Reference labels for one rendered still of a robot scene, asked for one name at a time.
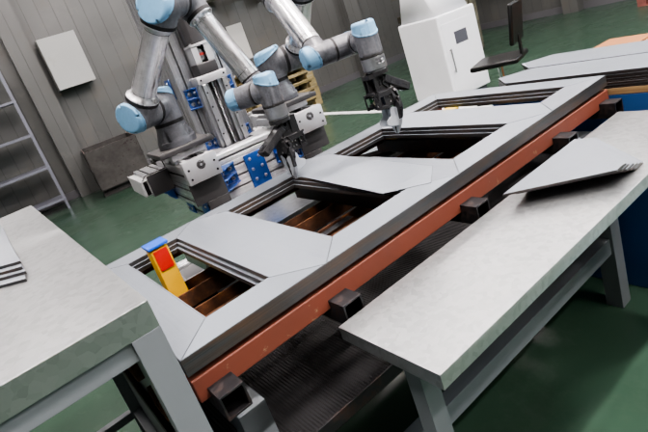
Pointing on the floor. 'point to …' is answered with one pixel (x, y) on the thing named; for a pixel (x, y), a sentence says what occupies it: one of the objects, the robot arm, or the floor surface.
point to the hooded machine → (440, 37)
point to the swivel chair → (509, 42)
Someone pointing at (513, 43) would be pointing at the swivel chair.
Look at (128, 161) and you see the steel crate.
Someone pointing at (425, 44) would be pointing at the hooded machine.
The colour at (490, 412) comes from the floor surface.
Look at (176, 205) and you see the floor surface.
